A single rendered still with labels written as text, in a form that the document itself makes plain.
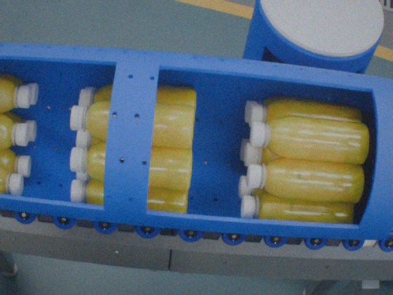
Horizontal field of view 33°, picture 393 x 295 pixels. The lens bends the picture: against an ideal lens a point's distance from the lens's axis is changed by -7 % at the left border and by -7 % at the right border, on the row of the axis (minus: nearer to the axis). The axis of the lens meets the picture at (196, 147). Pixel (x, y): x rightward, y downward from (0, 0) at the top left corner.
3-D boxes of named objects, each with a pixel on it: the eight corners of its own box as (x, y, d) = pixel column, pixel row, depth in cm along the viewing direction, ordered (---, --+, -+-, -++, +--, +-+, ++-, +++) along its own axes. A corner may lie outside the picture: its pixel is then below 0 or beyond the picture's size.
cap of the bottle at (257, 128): (264, 143, 108) (252, 142, 108) (260, 149, 112) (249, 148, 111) (264, 119, 109) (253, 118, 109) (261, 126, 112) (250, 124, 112)
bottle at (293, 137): (370, 159, 107) (263, 150, 106) (358, 168, 113) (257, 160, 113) (370, 118, 108) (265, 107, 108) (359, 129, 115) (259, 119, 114)
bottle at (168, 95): (198, 86, 112) (89, 78, 111) (194, 129, 112) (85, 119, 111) (196, 91, 119) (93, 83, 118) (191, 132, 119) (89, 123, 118)
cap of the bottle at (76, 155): (83, 161, 113) (74, 160, 113) (83, 142, 111) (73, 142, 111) (81, 177, 110) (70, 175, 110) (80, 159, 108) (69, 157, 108)
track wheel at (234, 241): (248, 226, 120) (248, 220, 121) (222, 224, 119) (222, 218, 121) (245, 248, 121) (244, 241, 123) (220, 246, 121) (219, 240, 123)
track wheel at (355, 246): (368, 232, 121) (365, 227, 123) (346, 231, 121) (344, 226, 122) (363, 253, 123) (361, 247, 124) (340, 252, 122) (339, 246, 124)
